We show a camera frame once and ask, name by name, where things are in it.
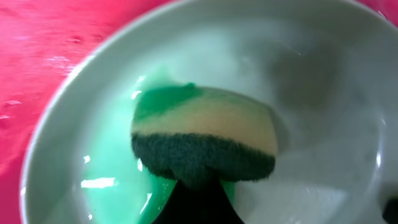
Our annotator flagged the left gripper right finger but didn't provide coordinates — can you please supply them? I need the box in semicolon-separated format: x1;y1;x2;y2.
201;179;244;224

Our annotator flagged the green yellow sponge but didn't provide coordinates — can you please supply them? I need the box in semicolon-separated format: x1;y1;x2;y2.
131;84;278;189

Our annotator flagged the red plastic tray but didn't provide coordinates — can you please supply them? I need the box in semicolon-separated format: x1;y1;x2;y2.
0;0;398;224

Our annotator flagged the white plate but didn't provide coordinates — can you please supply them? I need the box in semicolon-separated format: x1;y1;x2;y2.
19;0;398;224

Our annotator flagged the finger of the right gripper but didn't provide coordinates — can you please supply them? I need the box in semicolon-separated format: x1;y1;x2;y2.
382;198;398;224

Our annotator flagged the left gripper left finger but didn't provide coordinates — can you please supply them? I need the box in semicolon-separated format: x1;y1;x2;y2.
152;181;199;224

